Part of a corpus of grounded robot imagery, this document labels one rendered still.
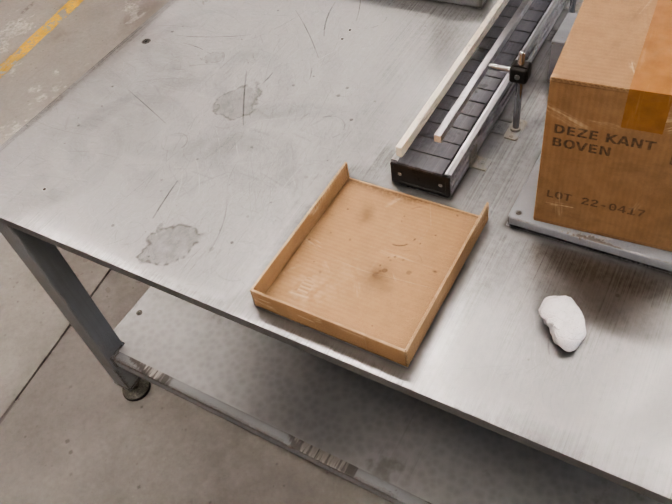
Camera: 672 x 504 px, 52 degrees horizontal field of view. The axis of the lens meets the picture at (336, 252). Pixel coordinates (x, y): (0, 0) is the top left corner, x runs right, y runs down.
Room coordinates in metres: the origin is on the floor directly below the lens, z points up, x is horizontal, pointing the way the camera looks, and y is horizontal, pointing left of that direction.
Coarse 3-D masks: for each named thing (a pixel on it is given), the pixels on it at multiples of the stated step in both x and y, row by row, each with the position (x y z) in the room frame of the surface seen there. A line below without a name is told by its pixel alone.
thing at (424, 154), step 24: (504, 24) 1.17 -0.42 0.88; (528, 24) 1.16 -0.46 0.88; (480, 48) 1.11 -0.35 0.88; (504, 48) 1.10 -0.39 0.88; (456, 96) 0.99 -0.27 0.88; (480, 96) 0.97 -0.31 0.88; (432, 120) 0.93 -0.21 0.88; (456, 120) 0.92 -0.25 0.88; (432, 144) 0.87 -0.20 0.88; (456, 144) 0.86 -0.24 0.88; (432, 168) 0.82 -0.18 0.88
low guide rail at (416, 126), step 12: (504, 0) 1.20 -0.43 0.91; (492, 12) 1.17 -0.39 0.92; (492, 24) 1.16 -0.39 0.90; (480, 36) 1.11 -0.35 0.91; (468, 48) 1.07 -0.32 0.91; (456, 60) 1.04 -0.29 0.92; (456, 72) 1.02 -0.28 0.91; (444, 84) 0.98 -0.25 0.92; (432, 96) 0.96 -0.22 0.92; (432, 108) 0.94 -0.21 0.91; (420, 120) 0.90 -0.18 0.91; (408, 132) 0.88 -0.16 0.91; (408, 144) 0.86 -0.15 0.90
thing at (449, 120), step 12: (528, 0) 1.11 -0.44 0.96; (516, 12) 1.08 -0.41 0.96; (516, 24) 1.06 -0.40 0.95; (504, 36) 1.02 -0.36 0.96; (492, 48) 0.99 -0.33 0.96; (492, 60) 0.97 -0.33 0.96; (480, 72) 0.93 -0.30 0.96; (468, 84) 0.91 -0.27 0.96; (468, 96) 0.88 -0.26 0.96; (456, 108) 0.85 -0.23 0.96; (444, 120) 0.83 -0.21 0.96; (444, 132) 0.81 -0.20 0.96
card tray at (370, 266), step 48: (336, 192) 0.85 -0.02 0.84; (384, 192) 0.83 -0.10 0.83; (288, 240) 0.74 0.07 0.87; (336, 240) 0.75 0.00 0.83; (384, 240) 0.73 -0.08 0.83; (432, 240) 0.70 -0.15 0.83; (288, 288) 0.67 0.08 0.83; (336, 288) 0.65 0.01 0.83; (384, 288) 0.63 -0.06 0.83; (432, 288) 0.61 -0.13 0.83; (336, 336) 0.56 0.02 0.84; (384, 336) 0.55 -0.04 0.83
